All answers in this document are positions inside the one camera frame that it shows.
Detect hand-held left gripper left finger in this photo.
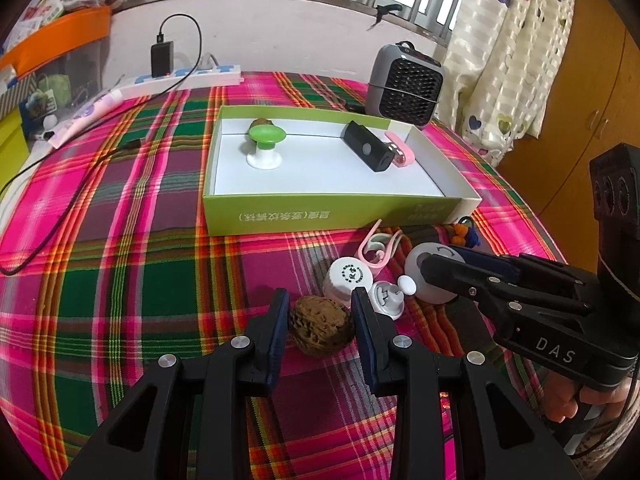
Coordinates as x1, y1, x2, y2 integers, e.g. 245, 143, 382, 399
60, 287, 292, 480

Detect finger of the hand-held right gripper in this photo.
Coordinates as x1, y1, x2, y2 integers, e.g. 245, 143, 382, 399
419, 253, 595, 342
451, 246, 599, 294

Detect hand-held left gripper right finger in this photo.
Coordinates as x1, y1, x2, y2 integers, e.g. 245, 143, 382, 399
350, 287, 583, 480

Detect white grey round gadget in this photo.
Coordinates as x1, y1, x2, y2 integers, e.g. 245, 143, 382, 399
404, 242, 466, 306

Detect blue orange keychain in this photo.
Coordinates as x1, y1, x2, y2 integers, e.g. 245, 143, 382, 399
446, 217, 481, 250

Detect large brown walnut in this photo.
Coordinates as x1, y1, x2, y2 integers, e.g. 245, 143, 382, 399
289, 296, 357, 358

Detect white knob gadget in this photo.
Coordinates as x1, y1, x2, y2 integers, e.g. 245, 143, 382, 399
370, 277, 418, 321

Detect white round cap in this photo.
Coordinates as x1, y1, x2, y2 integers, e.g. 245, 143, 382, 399
322, 256, 373, 306

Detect pink white clip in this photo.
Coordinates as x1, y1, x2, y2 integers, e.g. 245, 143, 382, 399
357, 220, 406, 268

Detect pink oblong device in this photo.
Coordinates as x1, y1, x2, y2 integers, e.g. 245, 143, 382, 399
385, 131, 416, 168

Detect black rectangular device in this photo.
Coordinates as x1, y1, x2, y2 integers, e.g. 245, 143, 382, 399
341, 121, 393, 173

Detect green white cardboard box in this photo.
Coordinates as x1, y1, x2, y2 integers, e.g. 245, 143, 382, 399
202, 105, 483, 237

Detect green topped white stand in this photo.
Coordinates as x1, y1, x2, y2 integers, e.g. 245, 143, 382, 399
246, 122, 287, 168

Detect person's right hand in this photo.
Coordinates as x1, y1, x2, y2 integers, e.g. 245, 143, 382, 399
541, 372, 632, 426

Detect plaid tablecloth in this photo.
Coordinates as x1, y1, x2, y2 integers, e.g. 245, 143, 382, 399
0, 71, 591, 480

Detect grey fan heater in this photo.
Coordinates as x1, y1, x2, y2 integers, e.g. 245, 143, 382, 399
365, 42, 446, 131

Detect wooden cabinet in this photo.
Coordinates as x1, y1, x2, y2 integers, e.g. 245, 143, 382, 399
500, 0, 640, 271

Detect heart print curtain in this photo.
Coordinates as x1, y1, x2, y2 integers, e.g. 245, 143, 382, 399
442, 0, 578, 166

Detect white power strip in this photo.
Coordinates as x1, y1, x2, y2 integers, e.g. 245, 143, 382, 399
120, 64, 242, 98

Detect pink white toothbrush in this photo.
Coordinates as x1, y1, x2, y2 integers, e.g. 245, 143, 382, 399
50, 87, 123, 148

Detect black power adapter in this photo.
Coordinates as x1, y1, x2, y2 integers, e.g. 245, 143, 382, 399
151, 40, 176, 77

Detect yellow green shoebox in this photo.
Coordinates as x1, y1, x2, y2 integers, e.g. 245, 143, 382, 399
0, 110, 26, 171

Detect orange lidded storage bin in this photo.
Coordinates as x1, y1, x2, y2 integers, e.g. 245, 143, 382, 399
0, 6, 112, 126

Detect colourful paper packets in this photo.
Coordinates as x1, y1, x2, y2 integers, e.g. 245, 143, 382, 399
20, 0, 66, 26

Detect black heater cord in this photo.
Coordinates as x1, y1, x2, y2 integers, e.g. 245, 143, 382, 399
320, 95, 368, 113

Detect black charging cable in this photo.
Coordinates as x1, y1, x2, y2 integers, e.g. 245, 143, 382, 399
0, 12, 203, 277

